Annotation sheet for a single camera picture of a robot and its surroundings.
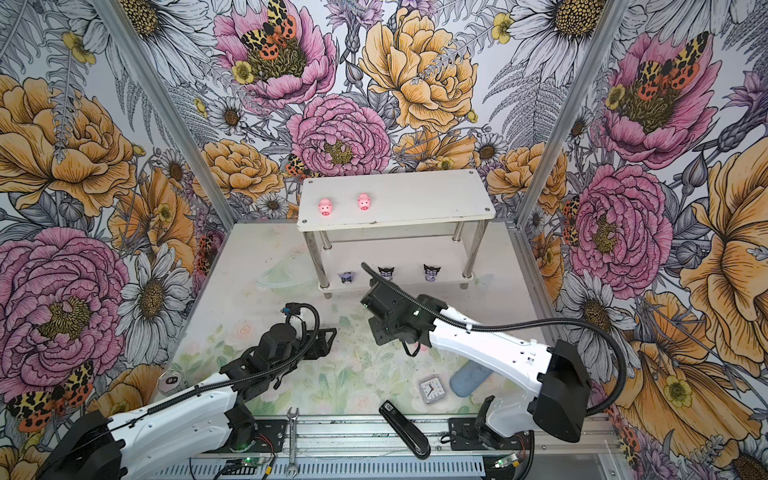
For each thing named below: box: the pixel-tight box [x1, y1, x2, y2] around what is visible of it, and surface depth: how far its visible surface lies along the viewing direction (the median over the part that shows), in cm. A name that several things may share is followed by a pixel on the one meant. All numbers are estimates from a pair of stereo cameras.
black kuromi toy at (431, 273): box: [423, 264, 441, 282], surface depth 95 cm
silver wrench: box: [287, 407, 299, 479], surface depth 74 cm
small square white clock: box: [419, 376, 447, 405], surface depth 81 cm
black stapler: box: [379, 400, 431, 460], surface depth 73 cm
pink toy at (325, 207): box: [318, 198, 333, 217], surface depth 76 cm
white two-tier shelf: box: [297, 169, 496, 299], surface depth 82 cm
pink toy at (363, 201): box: [357, 192, 371, 211], surface depth 78 cm
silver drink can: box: [157, 371, 182, 393], surface depth 71 cm
